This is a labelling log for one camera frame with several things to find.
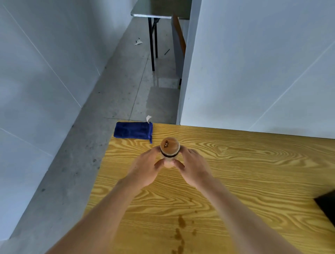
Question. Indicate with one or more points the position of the person's left hand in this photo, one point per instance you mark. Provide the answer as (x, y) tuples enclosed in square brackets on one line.
[(142, 168)]

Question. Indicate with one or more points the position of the person's right hand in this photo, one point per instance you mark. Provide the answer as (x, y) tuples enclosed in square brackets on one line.
[(194, 168)]

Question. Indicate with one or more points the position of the person's left thumb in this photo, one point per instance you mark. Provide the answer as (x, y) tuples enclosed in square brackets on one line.
[(159, 164)]

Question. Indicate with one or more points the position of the person's right thumb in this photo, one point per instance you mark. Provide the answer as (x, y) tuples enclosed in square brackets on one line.
[(179, 164)]

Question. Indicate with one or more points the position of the person's left forearm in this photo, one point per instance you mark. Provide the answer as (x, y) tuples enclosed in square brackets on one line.
[(96, 222)]

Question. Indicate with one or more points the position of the person's right forearm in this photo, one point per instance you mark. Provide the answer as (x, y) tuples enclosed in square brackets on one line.
[(248, 222)]

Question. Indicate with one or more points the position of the white paper tag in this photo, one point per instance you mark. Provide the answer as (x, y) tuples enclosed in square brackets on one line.
[(149, 119)]

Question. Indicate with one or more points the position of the white paper scrap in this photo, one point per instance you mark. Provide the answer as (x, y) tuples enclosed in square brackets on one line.
[(138, 41)]

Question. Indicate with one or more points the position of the brown wooden board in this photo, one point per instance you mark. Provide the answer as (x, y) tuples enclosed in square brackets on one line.
[(179, 31)]

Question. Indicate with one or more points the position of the black object at table edge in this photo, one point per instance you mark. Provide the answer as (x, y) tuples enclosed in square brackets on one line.
[(326, 206)]

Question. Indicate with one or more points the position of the grey folding table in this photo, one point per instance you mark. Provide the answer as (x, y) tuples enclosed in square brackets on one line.
[(162, 10)]

